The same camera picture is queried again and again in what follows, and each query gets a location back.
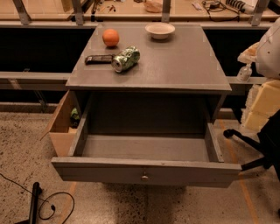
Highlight black office chair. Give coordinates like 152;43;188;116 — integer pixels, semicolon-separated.
223;110;280;180

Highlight white ceramic bowl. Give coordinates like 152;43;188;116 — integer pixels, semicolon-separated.
145;22;175;40

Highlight open grey top drawer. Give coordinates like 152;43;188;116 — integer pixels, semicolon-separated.
52;94;241;187

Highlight green item in box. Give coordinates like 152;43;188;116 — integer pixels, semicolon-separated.
70;108;80;121

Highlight crushed green soda can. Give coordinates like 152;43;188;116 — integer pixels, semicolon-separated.
111;45;140;73

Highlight grey wooden cabinet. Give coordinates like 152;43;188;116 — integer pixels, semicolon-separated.
66;23;231;134

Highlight dark snack bar wrapper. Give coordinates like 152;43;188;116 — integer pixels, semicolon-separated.
85;54;114;65

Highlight cardboard box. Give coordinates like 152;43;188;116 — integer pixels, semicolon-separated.
41;91;76;157

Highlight black stand base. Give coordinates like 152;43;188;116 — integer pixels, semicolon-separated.
16;182;42;224

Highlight clear sanitizer bottle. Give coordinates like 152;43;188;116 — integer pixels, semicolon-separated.
236;64;252;82

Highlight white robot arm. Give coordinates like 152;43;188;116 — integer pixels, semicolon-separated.
237;17;280;80

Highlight orange fruit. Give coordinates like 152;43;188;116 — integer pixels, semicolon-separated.
102;29;120;47

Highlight crumpled bag on bench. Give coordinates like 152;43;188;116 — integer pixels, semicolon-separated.
143;0;163;13

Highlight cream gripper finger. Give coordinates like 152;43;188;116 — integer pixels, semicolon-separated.
237;42;259;64

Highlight brass drawer knob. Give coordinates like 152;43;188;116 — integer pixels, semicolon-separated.
141;172;149;181

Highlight black cable on bench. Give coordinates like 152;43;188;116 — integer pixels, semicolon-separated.
200;0;242;23

